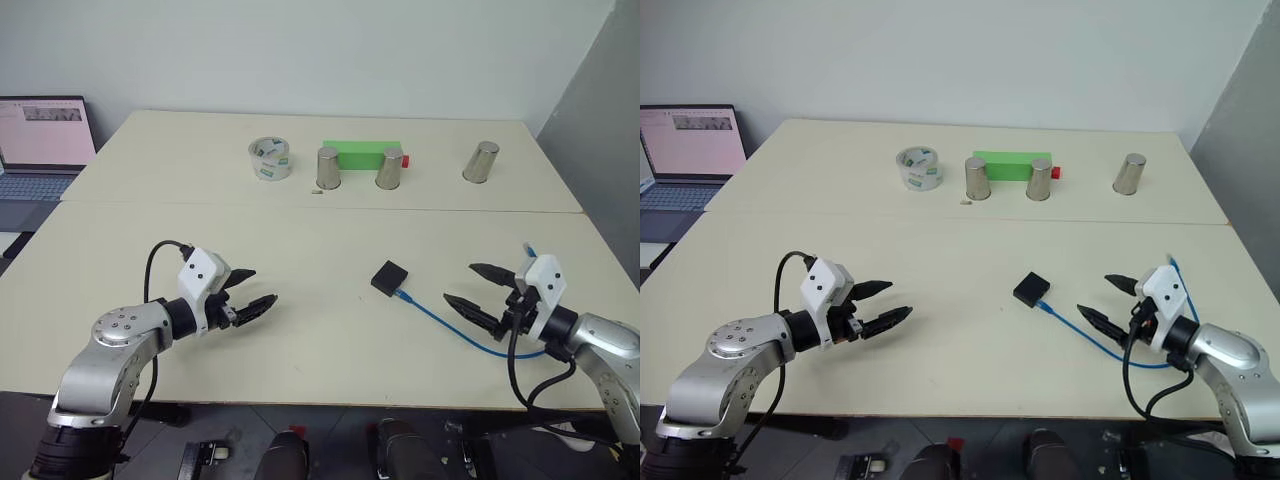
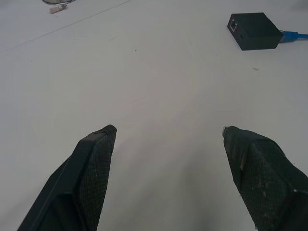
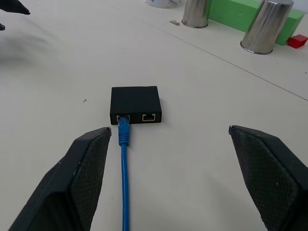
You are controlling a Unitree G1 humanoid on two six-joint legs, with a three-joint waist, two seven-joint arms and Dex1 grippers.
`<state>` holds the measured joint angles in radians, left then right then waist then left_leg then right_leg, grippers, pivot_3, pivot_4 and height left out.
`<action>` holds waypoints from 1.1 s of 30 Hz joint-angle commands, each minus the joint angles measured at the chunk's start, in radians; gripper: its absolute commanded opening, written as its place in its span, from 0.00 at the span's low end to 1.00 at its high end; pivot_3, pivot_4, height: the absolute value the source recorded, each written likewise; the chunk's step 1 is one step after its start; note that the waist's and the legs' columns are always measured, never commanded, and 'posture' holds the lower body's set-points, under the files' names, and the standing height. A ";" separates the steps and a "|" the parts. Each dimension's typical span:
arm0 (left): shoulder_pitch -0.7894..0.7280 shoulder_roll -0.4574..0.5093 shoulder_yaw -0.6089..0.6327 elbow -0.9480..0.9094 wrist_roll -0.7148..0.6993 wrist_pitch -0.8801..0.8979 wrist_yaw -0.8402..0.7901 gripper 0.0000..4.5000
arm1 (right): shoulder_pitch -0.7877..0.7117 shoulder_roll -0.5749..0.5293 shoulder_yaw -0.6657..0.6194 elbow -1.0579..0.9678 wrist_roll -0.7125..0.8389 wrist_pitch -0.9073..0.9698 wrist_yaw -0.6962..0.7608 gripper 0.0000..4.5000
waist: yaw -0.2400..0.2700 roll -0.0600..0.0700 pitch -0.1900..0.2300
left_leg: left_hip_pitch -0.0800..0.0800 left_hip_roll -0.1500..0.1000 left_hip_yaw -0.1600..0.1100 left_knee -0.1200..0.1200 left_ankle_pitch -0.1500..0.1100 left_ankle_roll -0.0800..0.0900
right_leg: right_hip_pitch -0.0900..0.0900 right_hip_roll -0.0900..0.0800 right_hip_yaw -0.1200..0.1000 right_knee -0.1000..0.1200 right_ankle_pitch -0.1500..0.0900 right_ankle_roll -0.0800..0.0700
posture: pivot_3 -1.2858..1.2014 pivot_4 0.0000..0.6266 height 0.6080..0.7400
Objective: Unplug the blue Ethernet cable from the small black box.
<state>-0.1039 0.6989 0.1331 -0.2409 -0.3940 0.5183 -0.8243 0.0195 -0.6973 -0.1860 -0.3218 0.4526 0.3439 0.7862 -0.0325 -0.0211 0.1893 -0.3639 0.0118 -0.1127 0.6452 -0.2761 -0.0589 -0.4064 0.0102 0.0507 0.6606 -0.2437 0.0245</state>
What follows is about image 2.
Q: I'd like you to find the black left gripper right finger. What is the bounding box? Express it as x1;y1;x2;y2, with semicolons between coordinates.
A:
221;125;308;231

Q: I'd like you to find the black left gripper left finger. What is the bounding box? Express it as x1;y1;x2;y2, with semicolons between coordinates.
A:
17;124;118;231

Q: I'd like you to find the small black adapter box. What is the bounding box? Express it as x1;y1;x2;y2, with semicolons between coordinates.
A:
226;13;284;51

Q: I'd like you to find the round metal object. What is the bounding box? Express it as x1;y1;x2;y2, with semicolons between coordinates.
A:
42;0;76;5

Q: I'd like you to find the blue cable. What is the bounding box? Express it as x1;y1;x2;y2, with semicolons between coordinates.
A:
279;29;308;44

